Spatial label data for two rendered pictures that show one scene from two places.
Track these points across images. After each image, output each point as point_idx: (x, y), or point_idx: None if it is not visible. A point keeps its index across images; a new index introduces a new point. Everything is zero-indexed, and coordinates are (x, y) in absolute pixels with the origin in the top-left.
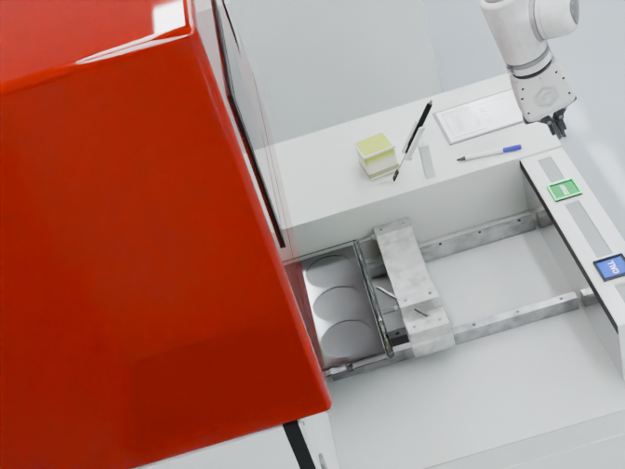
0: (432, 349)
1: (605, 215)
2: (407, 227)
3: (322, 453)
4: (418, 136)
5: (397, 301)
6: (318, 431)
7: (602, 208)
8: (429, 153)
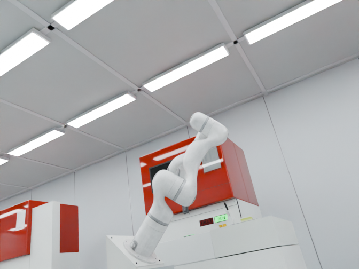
0: None
1: (170, 240)
2: None
3: (161, 240)
4: (226, 212)
5: None
6: (167, 240)
7: (173, 239)
8: (227, 220)
